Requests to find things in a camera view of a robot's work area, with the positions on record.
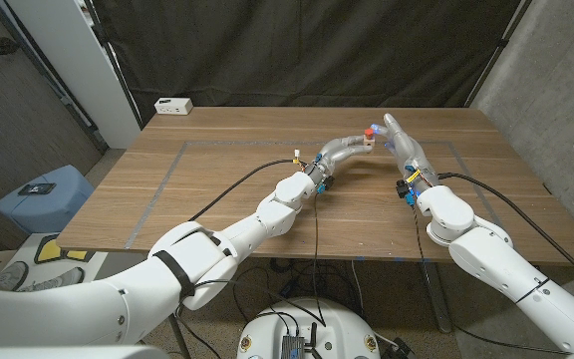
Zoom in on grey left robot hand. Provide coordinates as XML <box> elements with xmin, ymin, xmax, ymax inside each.
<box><xmin>306</xmin><ymin>135</ymin><xmax>374</xmax><ymax>190</ymax></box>

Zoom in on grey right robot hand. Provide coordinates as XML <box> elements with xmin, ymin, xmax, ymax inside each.
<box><xmin>370</xmin><ymin>113</ymin><xmax>438</xmax><ymax>190</ymax></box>

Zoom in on black backdrop curtain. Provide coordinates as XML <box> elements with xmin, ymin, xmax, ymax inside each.
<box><xmin>87</xmin><ymin>0</ymin><xmax>535</xmax><ymax>127</ymax></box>

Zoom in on black backdrop stand pole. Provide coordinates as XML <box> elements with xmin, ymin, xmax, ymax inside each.
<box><xmin>83</xmin><ymin>0</ymin><xmax>144</xmax><ymax>130</ymax></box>
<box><xmin>464</xmin><ymin>0</ymin><xmax>535</xmax><ymax>109</ymax></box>

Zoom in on grey table leg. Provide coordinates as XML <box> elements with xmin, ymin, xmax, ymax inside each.
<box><xmin>419</xmin><ymin>261</ymin><xmax>453</xmax><ymax>334</ymax></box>

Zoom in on white power strip box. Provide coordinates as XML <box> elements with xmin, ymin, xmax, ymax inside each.
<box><xmin>153</xmin><ymin>97</ymin><xmax>194</xmax><ymax>116</ymax></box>

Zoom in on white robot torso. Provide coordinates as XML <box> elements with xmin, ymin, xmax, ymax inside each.
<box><xmin>236</xmin><ymin>297</ymin><xmax>382</xmax><ymax>359</ymax></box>

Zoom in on black plug beside torso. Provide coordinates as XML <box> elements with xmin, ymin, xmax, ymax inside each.
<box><xmin>390</xmin><ymin>337</ymin><xmax>416</xmax><ymax>359</ymax></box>

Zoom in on blue plastic stool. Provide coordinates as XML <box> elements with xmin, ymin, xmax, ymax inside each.
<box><xmin>0</xmin><ymin>165</ymin><xmax>96</xmax><ymax>235</ymax></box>

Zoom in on black smartphone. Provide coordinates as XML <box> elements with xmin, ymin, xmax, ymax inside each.
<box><xmin>18</xmin><ymin>181</ymin><xmax>58</xmax><ymax>196</ymax></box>

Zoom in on white board yellow black marking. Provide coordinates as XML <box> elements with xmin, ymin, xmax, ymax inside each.
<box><xmin>20</xmin><ymin>231</ymin><xmax>112</xmax><ymax>273</ymax></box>

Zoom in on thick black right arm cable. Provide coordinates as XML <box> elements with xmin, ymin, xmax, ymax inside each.
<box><xmin>437</xmin><ymin>171</ymin><xmax>574</xmax><ymax>294</ymax></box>

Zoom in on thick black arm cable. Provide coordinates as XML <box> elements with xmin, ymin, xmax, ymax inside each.
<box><xmin>437</xmin><ymin>171</ymin><xmax>574</xmax><ymax>294</ymax></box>
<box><xmin>186</xmin><ymin>158</ymin><xmax>302</xmax><ymax>224</ymax></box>

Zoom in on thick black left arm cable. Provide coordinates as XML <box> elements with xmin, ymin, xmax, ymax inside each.
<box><xmin>186</xmin><ymin>158</ymin><xmax>302</xmax><ymax>224</ymax></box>

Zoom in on thin black left wrist wire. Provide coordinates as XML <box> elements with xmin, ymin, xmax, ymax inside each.
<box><xmin>310</xmin><ymin>192</ymin><xmax>328</xmax><ymax>329</ymax></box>

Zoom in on thin black wrist wire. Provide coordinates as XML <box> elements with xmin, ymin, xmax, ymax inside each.
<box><xmin>411</xmin><ymin>202</ymin><xmax>560</xmax><ymax>356</ymax></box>
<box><xmin>310</xmin><ymin>192</ymin><xmax>328</xmax><ymax>329</ymax></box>

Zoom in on thin black right wrist wire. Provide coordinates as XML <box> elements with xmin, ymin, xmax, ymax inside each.
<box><xmin>411</xmin><ymin>202</ymin><xmax>560</xmax><ymax>356</ymax></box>

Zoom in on black floor cable tangle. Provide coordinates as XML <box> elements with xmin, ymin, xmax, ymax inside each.
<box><xmin>231</xmin><ymin>257</ymin><xmax>363</xmax><ymax>320</ymax></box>

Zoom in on white floor cable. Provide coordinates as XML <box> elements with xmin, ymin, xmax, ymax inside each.
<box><xmin>350</xmin><ymin>259</ymin><xmax>366</xmax><ymax>313</ymax></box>

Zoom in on white wall panel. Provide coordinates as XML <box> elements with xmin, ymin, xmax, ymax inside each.
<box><xmin>5</xmin><ymin>0</ymin><xmax>142</xmax><ymax>150</ymax></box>

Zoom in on black metal rail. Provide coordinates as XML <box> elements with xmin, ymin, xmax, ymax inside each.
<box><xmin>0</xmin><ymin>0</ymin><xmax>109</xmax><ymax>154</ymax></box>

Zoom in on black door handle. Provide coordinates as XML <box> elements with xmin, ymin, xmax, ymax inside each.
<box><xmin>0</xmin><ymin>37</ymin><xmax>22</xmax><ymax>56</ymax></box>

